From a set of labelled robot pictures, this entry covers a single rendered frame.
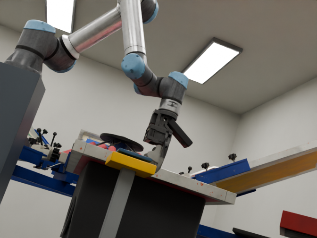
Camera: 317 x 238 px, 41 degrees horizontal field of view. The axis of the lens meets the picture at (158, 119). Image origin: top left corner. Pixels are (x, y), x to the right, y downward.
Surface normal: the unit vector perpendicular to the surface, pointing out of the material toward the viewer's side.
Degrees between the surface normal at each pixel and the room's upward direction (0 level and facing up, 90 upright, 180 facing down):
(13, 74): 90
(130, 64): 90
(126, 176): 90
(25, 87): 90
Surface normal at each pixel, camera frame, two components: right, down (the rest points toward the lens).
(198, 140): 0.24, -0.20
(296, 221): -0.25, -0.34
